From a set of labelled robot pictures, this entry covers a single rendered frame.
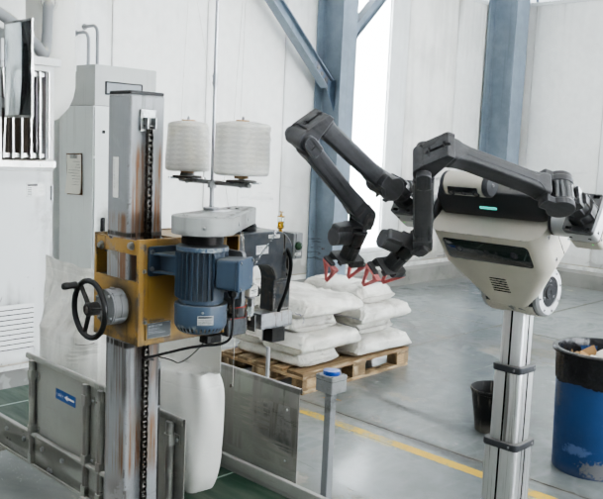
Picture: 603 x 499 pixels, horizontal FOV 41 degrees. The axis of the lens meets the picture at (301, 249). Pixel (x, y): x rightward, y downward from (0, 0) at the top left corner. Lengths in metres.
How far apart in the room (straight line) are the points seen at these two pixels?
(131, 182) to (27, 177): 2.86
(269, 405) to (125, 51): 4.54
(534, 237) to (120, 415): 1.33
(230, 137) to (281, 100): 5.95
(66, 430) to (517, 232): 1.88
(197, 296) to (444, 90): 8.37
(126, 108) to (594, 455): 3.03
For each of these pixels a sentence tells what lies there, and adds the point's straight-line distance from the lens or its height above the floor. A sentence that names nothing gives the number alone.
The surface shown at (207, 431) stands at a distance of 2.94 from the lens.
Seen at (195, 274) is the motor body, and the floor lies 1.26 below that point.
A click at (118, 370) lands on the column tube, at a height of 0.93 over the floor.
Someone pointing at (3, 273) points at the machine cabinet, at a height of 0.78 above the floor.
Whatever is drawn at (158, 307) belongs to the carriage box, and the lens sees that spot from 2.43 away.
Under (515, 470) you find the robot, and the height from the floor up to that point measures 0.61.
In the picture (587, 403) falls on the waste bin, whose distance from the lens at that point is 4.39.
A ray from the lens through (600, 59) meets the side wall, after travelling 10.84.
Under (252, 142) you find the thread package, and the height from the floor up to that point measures 1.63.
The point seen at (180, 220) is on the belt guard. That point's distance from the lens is 2.25.
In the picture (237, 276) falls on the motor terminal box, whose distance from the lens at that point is 2.24.
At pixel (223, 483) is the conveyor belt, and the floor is 0.38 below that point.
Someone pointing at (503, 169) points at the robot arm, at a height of 1.59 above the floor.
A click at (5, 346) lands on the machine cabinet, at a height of 0.33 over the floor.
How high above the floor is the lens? 1.62
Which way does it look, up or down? 7 degrees down
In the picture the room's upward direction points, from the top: 2 degrees clockwise
